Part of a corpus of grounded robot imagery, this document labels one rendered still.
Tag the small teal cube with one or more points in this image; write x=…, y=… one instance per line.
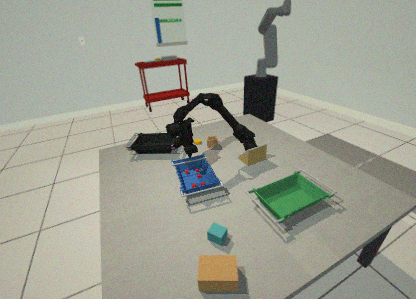
x=217, y=234

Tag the blue plastic tray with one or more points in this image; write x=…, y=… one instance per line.
x=186, y=180

